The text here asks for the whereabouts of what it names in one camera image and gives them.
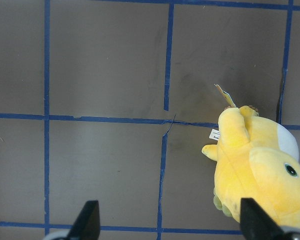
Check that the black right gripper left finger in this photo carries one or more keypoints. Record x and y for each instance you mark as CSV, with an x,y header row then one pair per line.
x,y
87,225

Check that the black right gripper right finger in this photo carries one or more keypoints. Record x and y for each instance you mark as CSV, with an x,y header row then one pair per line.
x,y
255,223

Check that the yellow plush dinosaur toy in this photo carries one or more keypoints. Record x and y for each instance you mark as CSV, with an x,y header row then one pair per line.
x,y
255,158

